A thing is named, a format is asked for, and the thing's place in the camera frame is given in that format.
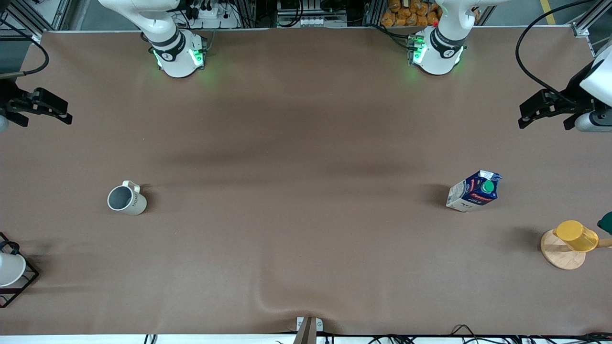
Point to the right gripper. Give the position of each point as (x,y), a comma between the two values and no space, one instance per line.
(8,99)

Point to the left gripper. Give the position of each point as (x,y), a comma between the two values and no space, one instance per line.
(573,93)

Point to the blue white milk carton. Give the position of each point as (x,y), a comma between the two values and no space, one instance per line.
(471,193)

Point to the beige mug with grey inside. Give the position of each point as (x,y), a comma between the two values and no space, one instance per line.
(125,199)

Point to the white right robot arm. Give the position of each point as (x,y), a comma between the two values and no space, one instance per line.
(172,43)

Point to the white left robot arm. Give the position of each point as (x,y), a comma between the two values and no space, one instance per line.
(440,45)

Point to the yellow plastic cup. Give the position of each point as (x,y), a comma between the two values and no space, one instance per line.
(577,235)

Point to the dark green cup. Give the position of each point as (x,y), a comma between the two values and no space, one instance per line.
(607,222)

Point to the white cup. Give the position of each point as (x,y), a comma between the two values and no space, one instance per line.
(9,268)

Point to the wooden mug stand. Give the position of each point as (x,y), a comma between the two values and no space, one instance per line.
(559,255)

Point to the pile of orange items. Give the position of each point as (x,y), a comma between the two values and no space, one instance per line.
(409,14)

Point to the white power strip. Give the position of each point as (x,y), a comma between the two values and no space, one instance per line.
(213,16)

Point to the white socket box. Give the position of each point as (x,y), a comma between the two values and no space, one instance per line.
(311,21)

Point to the brown table mat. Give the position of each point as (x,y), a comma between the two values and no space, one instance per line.
(306,239)

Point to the aluminium frame profile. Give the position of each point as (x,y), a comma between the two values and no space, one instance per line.
(590,21)
(43,16)

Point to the metal bracket with brown post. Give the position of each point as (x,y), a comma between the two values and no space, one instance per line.
(308,329)

